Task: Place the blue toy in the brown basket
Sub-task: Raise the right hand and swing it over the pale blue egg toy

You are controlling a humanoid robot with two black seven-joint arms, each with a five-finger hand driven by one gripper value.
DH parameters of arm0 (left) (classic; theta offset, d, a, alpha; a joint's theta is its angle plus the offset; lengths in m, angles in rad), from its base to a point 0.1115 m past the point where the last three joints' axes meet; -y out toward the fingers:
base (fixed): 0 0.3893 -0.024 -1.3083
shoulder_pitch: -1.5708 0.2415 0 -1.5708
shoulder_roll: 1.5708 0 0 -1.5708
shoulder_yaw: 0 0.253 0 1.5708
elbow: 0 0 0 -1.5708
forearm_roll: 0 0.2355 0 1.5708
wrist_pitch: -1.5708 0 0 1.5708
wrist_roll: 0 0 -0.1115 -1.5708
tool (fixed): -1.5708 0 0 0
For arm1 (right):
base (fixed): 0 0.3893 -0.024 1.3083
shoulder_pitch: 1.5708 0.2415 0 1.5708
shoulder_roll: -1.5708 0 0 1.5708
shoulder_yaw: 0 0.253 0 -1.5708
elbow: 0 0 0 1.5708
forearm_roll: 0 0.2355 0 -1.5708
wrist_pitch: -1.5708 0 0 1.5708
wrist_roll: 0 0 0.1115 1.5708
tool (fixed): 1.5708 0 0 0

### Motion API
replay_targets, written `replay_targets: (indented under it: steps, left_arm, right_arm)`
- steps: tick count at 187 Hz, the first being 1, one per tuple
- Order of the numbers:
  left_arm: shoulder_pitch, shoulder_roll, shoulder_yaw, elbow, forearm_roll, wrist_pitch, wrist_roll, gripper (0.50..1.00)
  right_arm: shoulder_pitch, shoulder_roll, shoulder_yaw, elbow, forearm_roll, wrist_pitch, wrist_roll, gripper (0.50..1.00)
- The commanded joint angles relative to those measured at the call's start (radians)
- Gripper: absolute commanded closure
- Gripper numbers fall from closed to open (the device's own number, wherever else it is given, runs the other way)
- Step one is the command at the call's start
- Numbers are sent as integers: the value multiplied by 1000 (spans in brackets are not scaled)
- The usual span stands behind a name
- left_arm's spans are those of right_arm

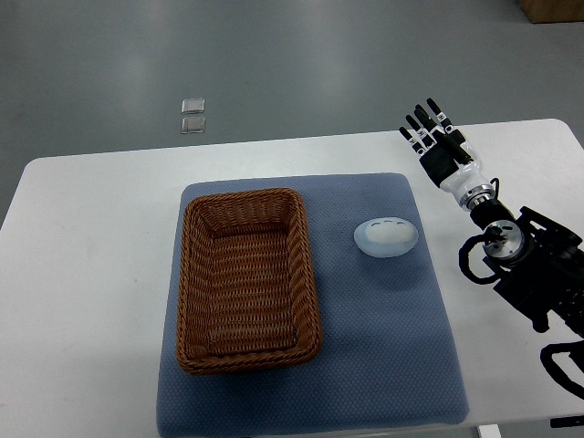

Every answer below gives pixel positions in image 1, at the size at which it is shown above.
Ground cardboard box corner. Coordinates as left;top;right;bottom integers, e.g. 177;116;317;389
518;0;583;24

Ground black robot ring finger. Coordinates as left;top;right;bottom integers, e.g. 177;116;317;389
405;115;433;147

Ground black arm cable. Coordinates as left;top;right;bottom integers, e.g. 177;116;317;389
457;232;503;283

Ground brown wicker basket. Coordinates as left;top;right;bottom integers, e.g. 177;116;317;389
175;188;323;375

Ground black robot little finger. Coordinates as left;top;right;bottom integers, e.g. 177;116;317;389
399;127;425;156

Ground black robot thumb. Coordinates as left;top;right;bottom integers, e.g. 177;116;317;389
443;134;473;163

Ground upper clear floor plate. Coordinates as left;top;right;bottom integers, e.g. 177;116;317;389
181;98;205;114

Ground white table leg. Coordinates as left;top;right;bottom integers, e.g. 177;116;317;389
477;424;502;438

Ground blue cloth mat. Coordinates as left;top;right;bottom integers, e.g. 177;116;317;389
157;173;469;437

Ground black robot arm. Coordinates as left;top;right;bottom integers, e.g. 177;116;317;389
400;99;583;335

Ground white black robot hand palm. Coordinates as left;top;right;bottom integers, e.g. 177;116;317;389
419;129;495;211

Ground black object at table edge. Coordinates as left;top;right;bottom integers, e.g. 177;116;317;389
549;415;584;429

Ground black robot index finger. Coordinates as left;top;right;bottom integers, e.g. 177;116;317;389
426;98;454;133

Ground blue white egg-shaped toy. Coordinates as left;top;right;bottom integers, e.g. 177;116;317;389
353;217;419;258

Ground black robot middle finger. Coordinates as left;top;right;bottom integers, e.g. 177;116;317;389
414;104;442;136

